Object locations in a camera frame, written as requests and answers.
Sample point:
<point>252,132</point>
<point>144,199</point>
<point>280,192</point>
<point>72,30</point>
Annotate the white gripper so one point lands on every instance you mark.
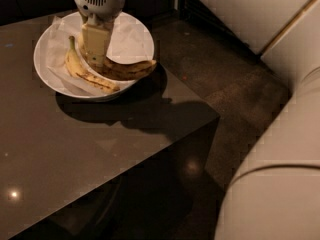
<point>99,0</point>

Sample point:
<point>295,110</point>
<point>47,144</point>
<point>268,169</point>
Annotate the spotted yellow banana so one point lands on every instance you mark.
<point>125,72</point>

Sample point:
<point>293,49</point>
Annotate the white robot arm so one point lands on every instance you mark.
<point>274,195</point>

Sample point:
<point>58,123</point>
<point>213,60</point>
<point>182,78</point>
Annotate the left yellow banana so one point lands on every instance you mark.
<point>76,69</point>

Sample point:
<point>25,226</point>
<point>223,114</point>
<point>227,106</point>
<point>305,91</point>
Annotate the white ceramic bowl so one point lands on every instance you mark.
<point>133,40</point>

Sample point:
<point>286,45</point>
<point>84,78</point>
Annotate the white crumpled paper liner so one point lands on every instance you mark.
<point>130,40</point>

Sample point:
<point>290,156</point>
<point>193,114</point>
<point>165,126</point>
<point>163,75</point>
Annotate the dark cabinet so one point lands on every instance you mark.
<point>19,10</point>

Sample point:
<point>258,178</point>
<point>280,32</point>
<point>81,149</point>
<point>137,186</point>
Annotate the grey counter table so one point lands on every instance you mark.
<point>69,159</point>

